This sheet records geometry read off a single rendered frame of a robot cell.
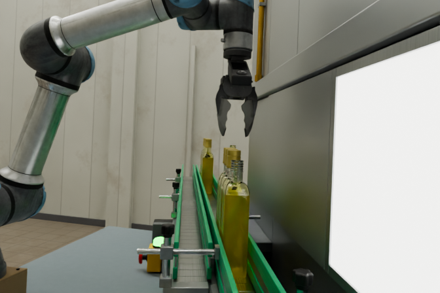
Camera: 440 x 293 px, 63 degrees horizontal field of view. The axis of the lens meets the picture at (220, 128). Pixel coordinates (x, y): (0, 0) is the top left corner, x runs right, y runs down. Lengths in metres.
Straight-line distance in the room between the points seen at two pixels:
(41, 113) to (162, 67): 3.30
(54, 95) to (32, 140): 0.13
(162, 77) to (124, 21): 3.42
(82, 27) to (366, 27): 0.60
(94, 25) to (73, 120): 3.95
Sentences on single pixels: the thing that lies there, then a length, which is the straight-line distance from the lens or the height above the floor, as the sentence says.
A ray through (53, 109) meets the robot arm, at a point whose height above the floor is 1.25.
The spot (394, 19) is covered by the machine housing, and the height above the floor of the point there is 1.35.
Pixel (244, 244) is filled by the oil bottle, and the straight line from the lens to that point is 0.84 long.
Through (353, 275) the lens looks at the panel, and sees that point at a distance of 0.58.
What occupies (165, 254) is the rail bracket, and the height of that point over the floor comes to 0.95.
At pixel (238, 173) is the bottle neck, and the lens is 0.82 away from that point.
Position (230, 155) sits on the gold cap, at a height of 1.15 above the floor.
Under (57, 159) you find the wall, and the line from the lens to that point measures 4.94.
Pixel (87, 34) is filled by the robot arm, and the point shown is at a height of 1.41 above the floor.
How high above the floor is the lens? 1.21
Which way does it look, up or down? level
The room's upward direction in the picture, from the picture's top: 2 degrees clockwise
